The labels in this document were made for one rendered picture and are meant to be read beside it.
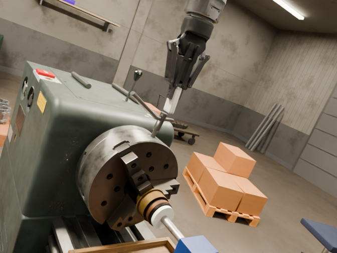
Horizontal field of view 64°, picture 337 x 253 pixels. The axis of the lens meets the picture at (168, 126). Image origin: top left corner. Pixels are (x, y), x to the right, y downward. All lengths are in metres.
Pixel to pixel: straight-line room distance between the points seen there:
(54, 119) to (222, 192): 2.69
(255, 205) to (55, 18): 5.71
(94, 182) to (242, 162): 3.24
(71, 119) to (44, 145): 0.11
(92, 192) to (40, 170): 0.19
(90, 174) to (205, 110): 8.35
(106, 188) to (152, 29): 6.99
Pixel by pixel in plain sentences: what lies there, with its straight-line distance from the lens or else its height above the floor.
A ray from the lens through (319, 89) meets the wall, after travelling 8.64.
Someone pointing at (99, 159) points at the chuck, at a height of 1.15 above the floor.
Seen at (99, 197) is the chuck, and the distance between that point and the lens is 0.83.
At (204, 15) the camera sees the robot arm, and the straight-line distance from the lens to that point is 0.66.
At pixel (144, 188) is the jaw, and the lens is 0.78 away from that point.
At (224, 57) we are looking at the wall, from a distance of 9.01.
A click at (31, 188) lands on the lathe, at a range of 0.95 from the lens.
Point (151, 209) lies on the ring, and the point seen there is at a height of 1.09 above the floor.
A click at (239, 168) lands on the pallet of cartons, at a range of 3.91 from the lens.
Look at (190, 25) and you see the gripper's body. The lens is 0.66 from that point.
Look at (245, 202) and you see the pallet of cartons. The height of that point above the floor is 0.29.
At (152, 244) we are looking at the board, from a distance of 0.99.
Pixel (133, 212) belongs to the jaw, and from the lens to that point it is 0.82.
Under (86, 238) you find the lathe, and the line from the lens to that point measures 0.97.
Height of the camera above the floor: 1.46
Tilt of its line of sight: 12 degrees down
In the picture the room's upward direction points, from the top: 22 degrees clockwise
